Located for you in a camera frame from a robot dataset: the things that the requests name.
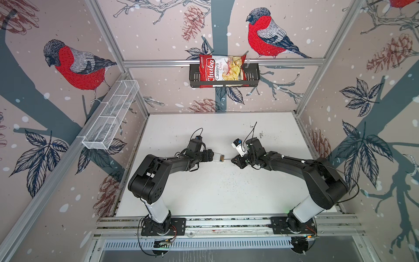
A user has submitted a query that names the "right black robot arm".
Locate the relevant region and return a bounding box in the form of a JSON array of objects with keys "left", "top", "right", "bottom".
[{"left": 231, "top": 138, "right": 349, "bottom": 233}]

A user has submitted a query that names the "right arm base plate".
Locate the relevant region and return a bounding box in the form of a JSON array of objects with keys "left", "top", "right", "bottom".
[{"left": 270, "top": 216, "right": 317, "bottom": 235}]

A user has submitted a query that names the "black wall basket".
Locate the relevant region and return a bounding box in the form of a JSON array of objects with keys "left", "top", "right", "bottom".
[{"left": 189, "top": 63, "right": 260, "bottom": 88}]

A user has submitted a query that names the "red cassava chips bag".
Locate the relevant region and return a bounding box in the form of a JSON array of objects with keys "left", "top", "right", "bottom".
[{"left": 199, "top": 55, "right": 247, "bottom": 82}]

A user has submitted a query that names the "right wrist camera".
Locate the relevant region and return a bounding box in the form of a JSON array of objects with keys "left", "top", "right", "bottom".
[{"left": 231, "top": 138, "right": 247, "bottom": 157}]

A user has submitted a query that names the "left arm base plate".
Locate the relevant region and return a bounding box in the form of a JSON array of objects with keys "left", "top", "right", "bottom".
[{"left": 140, "top": 217, "right": 186, "bottom": 236}]

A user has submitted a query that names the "white remote control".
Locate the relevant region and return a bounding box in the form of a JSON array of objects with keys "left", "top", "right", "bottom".
[{"left": 213, "top": 153, "right": 224, "bottom": 162}]

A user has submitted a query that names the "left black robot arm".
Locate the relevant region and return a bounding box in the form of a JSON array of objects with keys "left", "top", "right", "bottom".
[{"left": 128, "top": 135, "right": 215, "bottom": 232}]

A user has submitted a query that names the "aluminium frame crossbar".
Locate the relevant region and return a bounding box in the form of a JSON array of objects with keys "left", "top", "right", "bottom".
[{"left": 123, "top": 58, "right": 326, "bottom": 68}]

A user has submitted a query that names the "white wire mesh shelf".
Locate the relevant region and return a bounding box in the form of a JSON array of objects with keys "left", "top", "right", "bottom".
[{"left": 82, "top": 80, "right": 139, "bottom": 150}]

